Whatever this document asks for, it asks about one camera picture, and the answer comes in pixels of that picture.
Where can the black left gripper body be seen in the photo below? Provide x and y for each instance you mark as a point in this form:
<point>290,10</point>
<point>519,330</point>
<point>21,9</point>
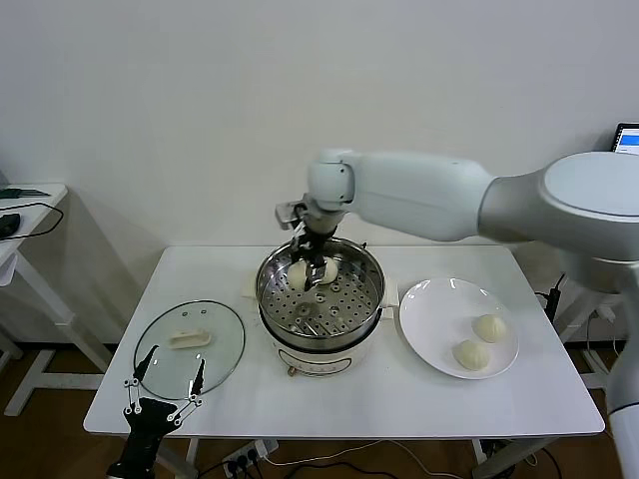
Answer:
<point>147,416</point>

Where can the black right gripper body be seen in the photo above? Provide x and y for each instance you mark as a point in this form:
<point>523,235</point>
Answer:
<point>312,245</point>

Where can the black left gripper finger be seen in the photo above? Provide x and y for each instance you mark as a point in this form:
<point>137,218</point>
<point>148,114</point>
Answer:
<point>197,381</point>
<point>137,371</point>

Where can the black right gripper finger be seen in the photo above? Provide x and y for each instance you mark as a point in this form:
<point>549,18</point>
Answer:
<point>314,277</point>
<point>298,252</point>

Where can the white steamed baozi bun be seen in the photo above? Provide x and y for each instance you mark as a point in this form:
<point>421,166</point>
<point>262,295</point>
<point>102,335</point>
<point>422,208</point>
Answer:
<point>489,328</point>
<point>471,355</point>
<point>331,273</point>
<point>297,278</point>

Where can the round glass pot lid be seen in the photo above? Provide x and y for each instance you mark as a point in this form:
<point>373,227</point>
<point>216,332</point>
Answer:
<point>222,329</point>

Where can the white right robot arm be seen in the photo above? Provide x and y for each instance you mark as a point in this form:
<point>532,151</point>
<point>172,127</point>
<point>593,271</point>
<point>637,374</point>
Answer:
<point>414,194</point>

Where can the stainless steel steamer basket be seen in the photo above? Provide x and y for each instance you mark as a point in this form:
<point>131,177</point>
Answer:
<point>349,304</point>

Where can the white electric cooker pot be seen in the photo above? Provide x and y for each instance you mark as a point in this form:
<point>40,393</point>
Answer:
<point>319,356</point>

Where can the white power strip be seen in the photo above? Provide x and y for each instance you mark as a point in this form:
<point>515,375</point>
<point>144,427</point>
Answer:
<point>254,450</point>

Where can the white round plate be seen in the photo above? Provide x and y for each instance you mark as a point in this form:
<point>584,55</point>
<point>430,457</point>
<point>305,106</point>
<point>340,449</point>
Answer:
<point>424,319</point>

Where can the white side table with mouse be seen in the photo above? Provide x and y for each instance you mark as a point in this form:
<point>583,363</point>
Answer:
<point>35,224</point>

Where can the black computer mouse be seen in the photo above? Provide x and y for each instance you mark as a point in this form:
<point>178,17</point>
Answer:
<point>9,225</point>

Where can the flat green item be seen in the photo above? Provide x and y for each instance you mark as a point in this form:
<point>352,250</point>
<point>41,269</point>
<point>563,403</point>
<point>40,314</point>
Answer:
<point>20,192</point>

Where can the black power adapter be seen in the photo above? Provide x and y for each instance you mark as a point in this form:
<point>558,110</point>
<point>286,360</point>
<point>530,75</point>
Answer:
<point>552,304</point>

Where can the small white charger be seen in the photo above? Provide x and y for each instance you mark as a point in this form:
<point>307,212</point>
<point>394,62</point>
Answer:
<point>605,314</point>

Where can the white side table with laptop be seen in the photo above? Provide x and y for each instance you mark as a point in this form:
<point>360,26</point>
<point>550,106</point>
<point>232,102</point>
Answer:
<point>596,374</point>

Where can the grey open laptop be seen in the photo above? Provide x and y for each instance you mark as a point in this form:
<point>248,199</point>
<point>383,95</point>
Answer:
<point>629,140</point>

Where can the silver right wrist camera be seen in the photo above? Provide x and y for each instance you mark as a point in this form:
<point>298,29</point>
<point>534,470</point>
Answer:
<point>287,213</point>

